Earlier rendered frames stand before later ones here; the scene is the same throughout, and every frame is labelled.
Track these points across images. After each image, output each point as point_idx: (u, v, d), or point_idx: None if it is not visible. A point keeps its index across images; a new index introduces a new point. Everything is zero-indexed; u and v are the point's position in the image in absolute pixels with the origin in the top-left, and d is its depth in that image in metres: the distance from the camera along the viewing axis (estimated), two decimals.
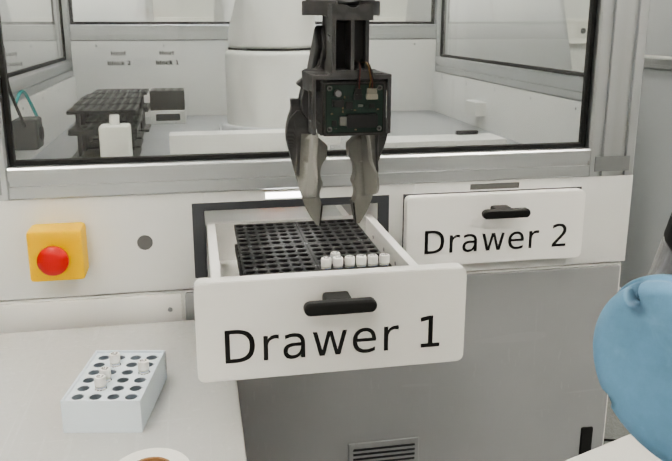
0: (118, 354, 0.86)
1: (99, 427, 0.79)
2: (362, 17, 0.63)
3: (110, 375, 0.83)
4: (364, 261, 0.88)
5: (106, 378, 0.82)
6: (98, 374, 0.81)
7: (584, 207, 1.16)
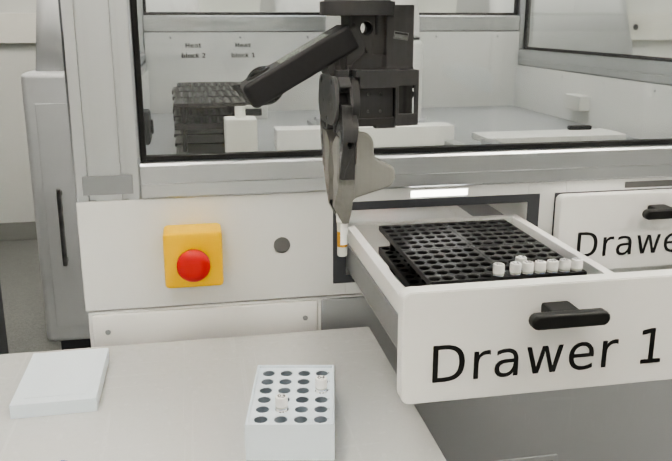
0: None
1: (287, 454, 0.70)
2: None
3: (501, 273, 0.78)
4: (557, 267, 0.80)
5: (495, 273, 0.79)
6: (279, 394, 0.72)
7: None
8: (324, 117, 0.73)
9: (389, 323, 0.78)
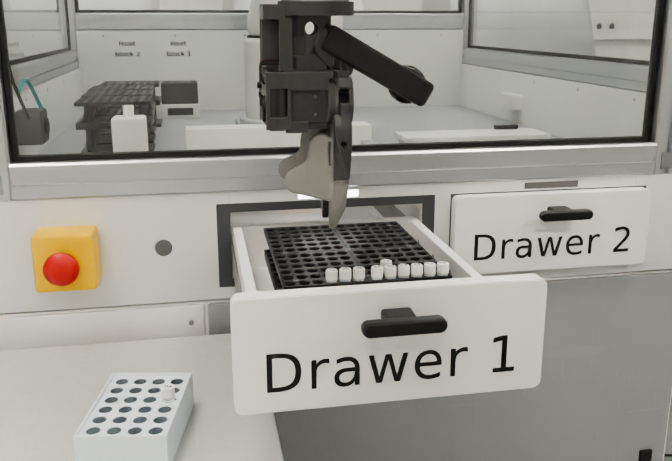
0: (346, 271, 0.75)
1: None
2: (262, 16, 0.67)
3: (361, 278, 0.76)
4: (420, 271, 0.77)
5: (355, 278, 0.76)
6: (333, 268, 0.76)
7: (649, 208, 1.05)
8: None
9: None
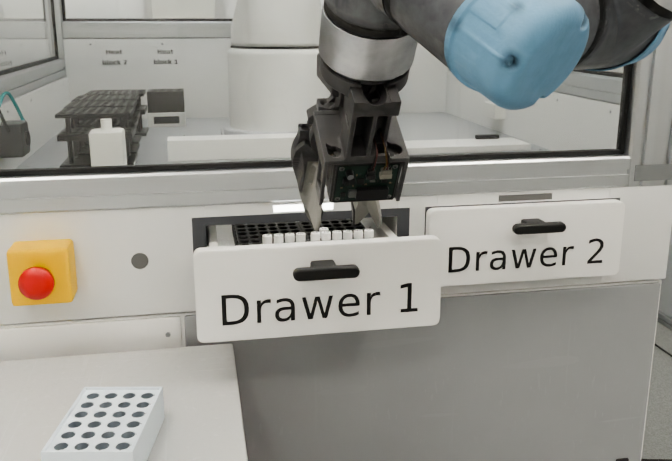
0: (290, 235, 0.95)
1: None
2: (386, 113, 0.56)
3: (301, 241, 0.95)
4: (350, 236, 0.96)
5: (297, 241, 0.95)
6: (279, 233, 0.95)
7: (623, 220, 1.06)
8: None
9: None
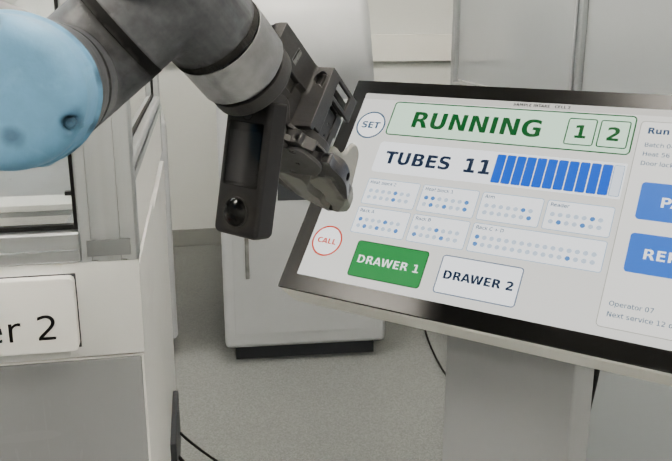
0: None
1: None
2: None
3: None
4: None
5: None
6: None
7: (73, 297, 1.04)
8: (283, 170, 0.67)
9: None
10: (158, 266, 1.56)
